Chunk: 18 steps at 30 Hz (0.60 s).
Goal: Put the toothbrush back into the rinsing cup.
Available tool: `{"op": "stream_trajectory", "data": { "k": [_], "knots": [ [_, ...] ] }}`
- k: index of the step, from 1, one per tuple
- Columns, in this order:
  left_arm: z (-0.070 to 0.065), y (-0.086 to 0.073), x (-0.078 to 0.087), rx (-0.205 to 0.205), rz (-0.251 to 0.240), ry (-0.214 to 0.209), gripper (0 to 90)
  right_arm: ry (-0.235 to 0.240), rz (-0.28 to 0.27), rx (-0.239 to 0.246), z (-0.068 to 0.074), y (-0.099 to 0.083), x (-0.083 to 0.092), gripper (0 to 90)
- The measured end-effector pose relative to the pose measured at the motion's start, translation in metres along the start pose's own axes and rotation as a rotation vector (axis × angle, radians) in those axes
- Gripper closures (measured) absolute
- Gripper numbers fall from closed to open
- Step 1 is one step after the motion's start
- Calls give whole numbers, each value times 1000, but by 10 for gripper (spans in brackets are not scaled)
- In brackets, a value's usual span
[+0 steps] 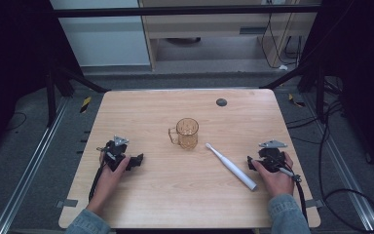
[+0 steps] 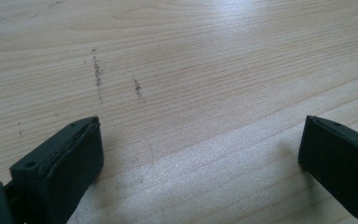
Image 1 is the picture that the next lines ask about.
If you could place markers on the white electric toothbrush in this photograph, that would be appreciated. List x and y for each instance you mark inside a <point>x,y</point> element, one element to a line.
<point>232,167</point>

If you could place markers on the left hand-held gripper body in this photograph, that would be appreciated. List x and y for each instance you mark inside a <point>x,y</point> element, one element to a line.
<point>117,153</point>

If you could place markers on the amber glass cup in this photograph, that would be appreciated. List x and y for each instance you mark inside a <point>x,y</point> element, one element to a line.
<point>187,134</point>

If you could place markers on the white cabinet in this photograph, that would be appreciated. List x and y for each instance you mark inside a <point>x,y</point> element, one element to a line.
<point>104,39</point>

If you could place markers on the yellow black striped tape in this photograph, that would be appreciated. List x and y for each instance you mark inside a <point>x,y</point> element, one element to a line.
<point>85,104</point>
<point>296,101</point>

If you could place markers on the light wooden desk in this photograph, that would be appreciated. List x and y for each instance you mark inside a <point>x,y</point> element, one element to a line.
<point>207,27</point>

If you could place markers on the grey tape strip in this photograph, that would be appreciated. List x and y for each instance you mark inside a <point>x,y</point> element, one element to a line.
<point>67,203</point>
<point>315,203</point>

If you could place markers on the person's right hand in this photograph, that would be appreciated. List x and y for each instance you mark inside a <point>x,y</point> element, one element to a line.
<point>277,182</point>

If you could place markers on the grey round table grommet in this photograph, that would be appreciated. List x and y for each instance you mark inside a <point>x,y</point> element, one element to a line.
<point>221,102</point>

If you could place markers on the black horizontal frame bar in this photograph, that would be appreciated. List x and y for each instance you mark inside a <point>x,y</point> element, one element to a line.
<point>181,11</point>

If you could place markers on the metal floor rail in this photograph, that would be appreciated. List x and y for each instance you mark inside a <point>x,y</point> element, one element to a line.
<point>29,169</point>
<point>344,162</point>

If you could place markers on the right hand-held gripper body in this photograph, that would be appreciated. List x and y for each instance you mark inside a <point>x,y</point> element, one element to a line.
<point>271,159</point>

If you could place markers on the black stand legs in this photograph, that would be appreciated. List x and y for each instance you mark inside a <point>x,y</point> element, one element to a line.
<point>61,87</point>
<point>311,84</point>

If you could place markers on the person's left hand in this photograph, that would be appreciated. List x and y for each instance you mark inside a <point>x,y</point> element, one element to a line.
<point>108,182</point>

